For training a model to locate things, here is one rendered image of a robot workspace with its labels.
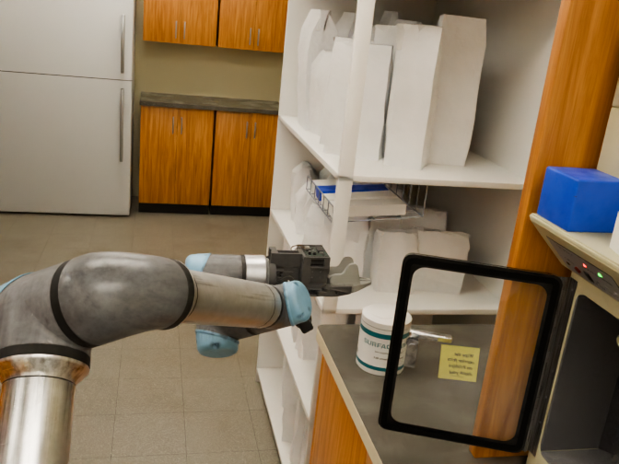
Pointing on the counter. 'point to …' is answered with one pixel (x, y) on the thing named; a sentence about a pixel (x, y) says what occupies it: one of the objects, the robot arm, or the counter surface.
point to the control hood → (581, 245)
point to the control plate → (587, 270)
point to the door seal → (534, 365)
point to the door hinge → (551, 364)
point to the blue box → (579, 199)
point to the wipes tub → (375, 338)
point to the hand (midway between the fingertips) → (364, 285)
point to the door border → (531, 362)
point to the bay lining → (586, 383)
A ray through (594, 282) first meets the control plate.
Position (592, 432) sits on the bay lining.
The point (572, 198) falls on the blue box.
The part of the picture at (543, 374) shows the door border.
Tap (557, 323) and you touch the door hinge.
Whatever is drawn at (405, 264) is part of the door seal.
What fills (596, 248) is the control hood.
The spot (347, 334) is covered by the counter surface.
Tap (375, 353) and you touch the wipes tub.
